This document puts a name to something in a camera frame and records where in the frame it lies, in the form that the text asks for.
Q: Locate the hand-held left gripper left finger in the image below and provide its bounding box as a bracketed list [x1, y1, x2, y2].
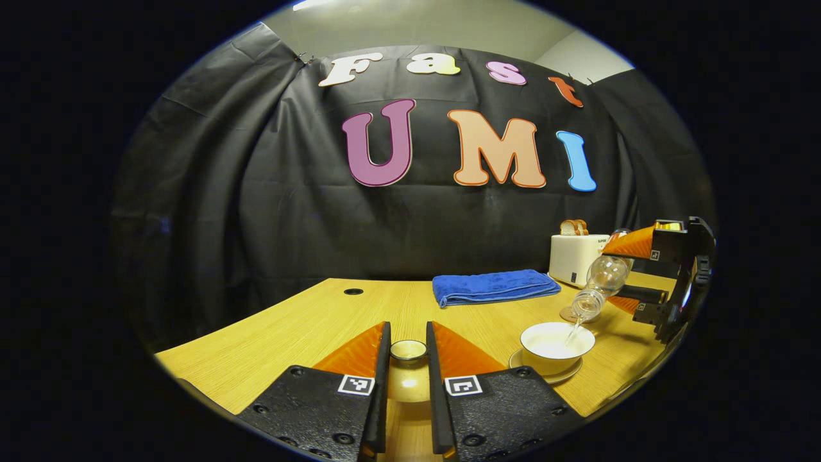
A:
[237, 321, 393, 462]

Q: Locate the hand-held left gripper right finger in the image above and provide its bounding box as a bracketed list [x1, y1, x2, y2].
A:
[426, 321, 588, 462]

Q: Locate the clear plastic water bottle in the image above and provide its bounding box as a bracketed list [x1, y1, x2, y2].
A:
[570, 228, 633, 322]

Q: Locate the round brown coaster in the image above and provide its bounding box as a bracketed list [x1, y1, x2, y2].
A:
[559, 305, 601, 325]

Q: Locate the yellow ceramic teacup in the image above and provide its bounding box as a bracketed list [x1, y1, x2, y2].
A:
[520, 321, 597, 377]

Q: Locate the cream white toaster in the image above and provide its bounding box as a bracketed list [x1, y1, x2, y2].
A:
[548, 233, 611, 288]

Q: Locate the yellow ceramic saucer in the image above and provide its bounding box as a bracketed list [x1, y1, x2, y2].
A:
[509, 348, 584, 385]

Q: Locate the folded blue towel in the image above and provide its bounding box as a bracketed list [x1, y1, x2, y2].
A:
[431, 269, 563, 309]

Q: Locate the black backdrop cloth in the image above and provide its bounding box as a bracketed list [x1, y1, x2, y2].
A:
[110, 22, 716, 355]

